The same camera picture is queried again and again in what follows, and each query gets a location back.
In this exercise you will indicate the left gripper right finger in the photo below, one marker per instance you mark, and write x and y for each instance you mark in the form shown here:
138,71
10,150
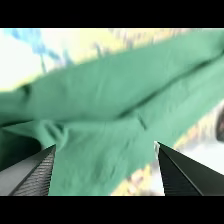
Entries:
185,175

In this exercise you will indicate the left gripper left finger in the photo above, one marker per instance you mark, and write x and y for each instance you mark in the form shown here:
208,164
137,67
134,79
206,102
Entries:
31,175

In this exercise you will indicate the green shirt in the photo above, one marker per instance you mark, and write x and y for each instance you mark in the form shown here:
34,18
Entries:
110,106

